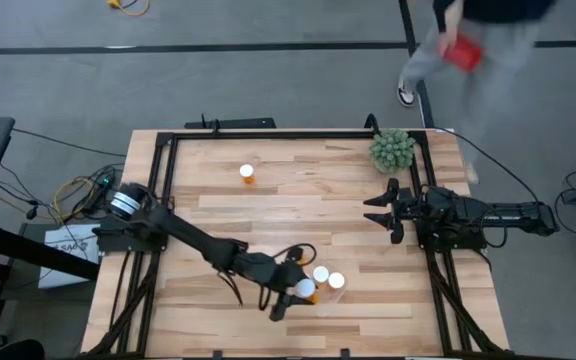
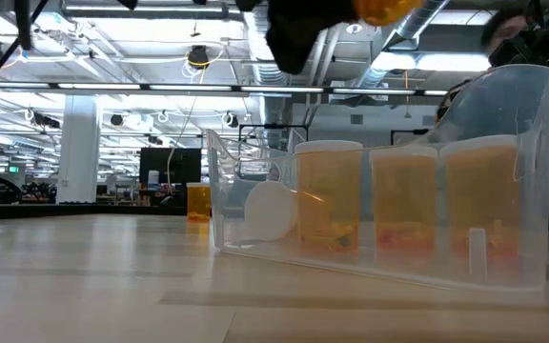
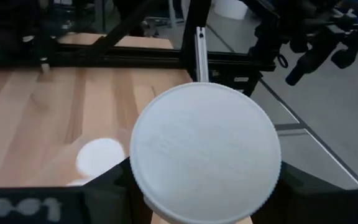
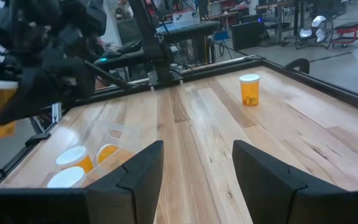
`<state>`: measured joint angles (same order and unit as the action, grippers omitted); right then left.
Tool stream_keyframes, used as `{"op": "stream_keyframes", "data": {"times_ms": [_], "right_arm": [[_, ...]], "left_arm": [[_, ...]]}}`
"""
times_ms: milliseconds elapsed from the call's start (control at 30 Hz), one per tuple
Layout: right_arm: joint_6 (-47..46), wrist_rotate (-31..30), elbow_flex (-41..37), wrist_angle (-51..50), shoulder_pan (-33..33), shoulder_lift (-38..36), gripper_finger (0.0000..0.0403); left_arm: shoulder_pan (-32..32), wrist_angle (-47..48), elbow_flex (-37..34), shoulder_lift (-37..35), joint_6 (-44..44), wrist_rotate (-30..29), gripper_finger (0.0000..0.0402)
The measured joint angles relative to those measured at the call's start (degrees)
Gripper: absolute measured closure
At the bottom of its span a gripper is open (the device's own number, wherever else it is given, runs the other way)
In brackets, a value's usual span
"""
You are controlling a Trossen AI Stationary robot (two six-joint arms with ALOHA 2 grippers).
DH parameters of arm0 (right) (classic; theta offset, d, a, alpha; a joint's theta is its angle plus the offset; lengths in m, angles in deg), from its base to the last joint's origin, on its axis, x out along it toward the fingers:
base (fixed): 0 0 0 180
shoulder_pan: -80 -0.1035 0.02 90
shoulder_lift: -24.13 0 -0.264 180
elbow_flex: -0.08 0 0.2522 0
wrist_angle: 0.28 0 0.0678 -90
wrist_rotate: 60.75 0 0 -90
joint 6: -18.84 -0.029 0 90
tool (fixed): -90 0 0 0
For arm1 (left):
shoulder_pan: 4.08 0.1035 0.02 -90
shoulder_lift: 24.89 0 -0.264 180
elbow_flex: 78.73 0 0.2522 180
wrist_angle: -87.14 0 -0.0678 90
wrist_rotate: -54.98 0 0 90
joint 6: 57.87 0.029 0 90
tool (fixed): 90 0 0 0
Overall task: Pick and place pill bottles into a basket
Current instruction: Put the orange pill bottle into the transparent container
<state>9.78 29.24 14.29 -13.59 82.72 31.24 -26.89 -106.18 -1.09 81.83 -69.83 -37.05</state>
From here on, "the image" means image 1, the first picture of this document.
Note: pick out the orange pill bottle white cap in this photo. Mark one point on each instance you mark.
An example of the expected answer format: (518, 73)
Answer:
(305, 287)
(336, 280)
(320, 274)
(247, 171)

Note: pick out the person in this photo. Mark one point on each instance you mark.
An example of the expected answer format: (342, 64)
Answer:
(498, 60)

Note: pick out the cluster of white-capped bottles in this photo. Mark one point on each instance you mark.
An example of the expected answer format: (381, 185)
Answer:
(340, 296)

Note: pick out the black round object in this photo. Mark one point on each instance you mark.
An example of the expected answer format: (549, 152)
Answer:
(13, 351)

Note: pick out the black metal table frame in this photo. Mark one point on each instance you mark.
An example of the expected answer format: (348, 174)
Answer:
(268, 135)

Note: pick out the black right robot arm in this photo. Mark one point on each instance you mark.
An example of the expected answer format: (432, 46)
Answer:
(493, 215)

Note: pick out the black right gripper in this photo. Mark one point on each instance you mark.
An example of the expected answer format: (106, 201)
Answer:
(412, 210)

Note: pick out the black bar device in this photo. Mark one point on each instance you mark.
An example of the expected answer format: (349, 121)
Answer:
(238, 123)

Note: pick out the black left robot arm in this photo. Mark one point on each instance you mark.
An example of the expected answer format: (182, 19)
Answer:
(188, 235)

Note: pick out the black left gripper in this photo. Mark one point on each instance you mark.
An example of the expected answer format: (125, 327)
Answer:
(275, 275)

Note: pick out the black power supply box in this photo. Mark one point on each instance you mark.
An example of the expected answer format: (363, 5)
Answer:
(102, 182)

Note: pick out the red box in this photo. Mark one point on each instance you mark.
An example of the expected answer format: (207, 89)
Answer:
(464, 54)

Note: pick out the green spiky plant ball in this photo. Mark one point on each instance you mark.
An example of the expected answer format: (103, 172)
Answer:
(392, 151)

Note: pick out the white cardboard box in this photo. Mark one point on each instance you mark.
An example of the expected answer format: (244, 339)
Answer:
(68, 260)

